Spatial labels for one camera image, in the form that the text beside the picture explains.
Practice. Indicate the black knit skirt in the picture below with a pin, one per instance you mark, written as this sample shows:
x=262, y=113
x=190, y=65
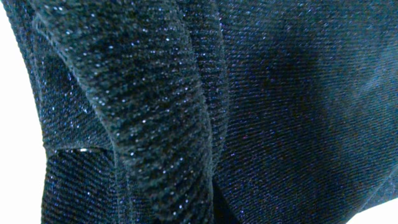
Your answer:
x=212, y=111

